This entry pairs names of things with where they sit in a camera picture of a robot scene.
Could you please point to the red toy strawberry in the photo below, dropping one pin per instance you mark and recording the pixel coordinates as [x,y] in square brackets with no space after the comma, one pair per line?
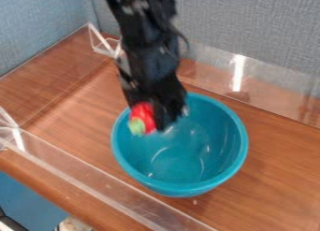
[141,119]

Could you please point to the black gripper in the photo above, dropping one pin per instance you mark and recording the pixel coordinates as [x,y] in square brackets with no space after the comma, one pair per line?
[149,81]

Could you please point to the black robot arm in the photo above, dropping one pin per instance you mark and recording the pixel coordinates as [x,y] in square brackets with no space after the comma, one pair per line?
[145,21]

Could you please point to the blue plastic bowl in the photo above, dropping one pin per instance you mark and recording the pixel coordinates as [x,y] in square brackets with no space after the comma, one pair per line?
[192,157]

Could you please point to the clear acrylic barrier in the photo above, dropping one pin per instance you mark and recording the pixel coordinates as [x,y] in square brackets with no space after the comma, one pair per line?
[88,192]
[278,89]

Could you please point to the clear acrylic back barrier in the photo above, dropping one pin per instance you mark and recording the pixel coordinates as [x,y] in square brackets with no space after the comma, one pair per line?
[278,89]

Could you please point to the clear acrylic left bracket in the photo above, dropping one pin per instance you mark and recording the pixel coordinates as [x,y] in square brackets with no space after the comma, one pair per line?
[10,132]

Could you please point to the clear acrylic corner bracket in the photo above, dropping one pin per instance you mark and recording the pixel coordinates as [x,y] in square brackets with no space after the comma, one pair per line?
[105,45]

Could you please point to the clear acrylic front barrier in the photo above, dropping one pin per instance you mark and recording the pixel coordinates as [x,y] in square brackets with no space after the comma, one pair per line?
[88,192]

